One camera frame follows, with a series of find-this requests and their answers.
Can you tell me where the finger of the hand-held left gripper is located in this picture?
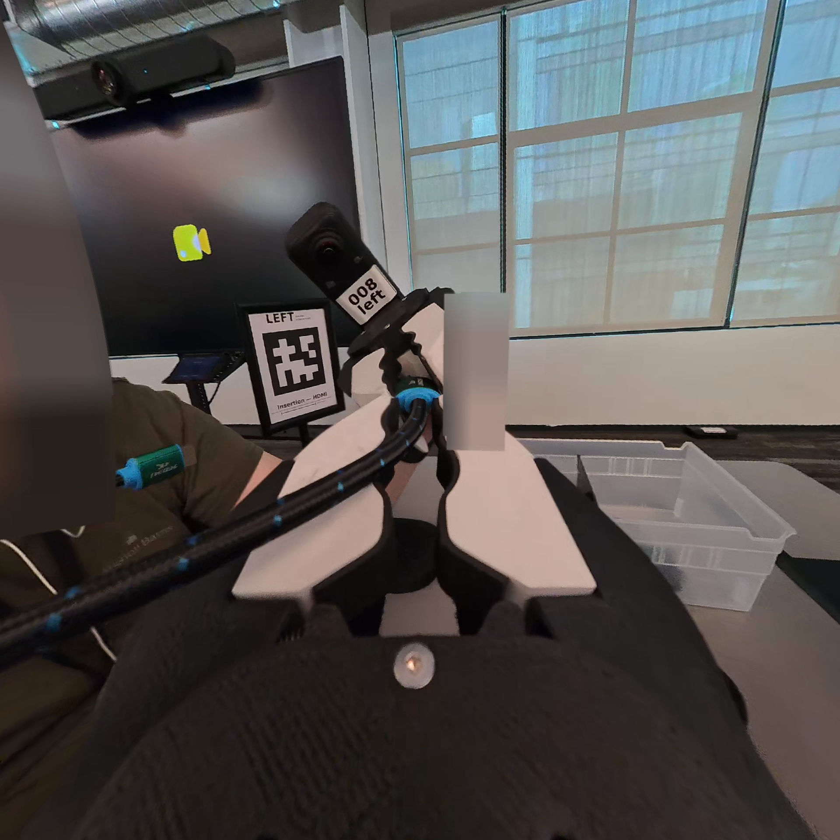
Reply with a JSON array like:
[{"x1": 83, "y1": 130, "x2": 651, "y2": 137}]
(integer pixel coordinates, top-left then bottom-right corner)
[
  {"x1": 339, "y1": 341, "x2": 403, "y2": 413},
  {"x1": 394, "y1": 307, "x2": 447, "y2": 396}
]

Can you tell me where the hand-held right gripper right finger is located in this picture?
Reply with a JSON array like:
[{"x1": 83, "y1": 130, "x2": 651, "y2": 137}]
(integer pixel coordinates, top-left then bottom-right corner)
[{"x1": 436, "y1": 430, "x2": 598, "y2": 636}]

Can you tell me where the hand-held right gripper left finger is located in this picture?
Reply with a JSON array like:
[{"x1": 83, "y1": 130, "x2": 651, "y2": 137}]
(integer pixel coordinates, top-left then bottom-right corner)
[{"x1": 231, "y1": 394, "x2": 398, "y2": 636}]

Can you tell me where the clear plastic bin with divider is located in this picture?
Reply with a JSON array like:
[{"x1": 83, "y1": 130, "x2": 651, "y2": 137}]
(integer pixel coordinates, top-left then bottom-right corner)
[{"x1": 518, "y1": 438, "x2": 796, "y2": 613}]

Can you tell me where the person's left forearm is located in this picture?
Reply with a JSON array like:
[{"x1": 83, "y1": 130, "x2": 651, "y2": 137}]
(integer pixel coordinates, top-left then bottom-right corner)
[{"x1": 233, "y1": 451, "x2": 296, "y2": 526}]

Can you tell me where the black white marker sign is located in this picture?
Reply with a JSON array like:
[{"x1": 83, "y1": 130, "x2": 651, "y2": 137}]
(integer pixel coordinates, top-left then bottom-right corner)
[{"x1": 236, "y1": 302, "x2": 346, "y2": 439}]

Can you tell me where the black textured oval pad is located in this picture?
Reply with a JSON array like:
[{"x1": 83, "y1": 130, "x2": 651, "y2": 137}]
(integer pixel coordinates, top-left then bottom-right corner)
[{"x1": 386, "y1": 518, "x2": 442, "y2": 595}]

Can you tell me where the small tablet on stand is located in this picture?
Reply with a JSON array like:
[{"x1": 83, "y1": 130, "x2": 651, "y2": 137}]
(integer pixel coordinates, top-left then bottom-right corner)
[{"x1": 163, "y1": 351, "x2": 245, "y2": 416}]

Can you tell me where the large grid window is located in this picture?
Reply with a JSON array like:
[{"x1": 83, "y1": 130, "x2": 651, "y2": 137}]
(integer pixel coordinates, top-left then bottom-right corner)
[{"x1": 394, "y1": 0, "x2": 840, "y2": 337}]

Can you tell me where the large black wall screen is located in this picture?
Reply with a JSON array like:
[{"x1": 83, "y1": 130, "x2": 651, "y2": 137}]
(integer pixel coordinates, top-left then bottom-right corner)
[{"x1": 39, "y1": 56, "x2": 362, "y2": 358}]

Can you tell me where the black video bar camera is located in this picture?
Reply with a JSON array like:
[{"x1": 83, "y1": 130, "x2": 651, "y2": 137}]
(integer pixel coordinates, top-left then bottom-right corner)
[{"x1": 33, "y1": 33, "x2": 237, "y2": 122}]

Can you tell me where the white drawstring cord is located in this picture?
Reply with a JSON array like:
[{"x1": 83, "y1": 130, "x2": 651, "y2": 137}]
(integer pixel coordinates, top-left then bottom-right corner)
[{"x1": 0, "y1": 524, "x2": 119, "y2": 664}]

